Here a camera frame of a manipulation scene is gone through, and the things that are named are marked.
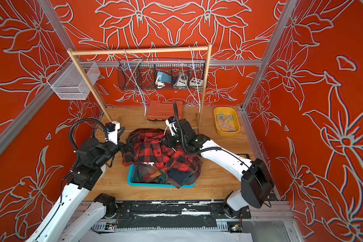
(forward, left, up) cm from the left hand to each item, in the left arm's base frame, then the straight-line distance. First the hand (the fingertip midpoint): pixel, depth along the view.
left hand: (130, 130), depth 68 cm
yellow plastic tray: (+34, -56, -30) cm, 72 cm away
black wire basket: (+46, +3, +3) cm, 46 cm away
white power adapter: (+38, -21, +2) cm, 43 cm away
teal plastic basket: (-16, +1, -21) cm, 27 cm away
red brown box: (+37, -4, -24) cm, 45 cm away
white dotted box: (+41, -28, -1) cm, 50 cm away
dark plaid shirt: (-11, -7, -22) cm, 26 cm away
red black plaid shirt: (-2, -9, -12) cm, 15 cm away
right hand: (+2, -12, -9) cm, 15 cm away
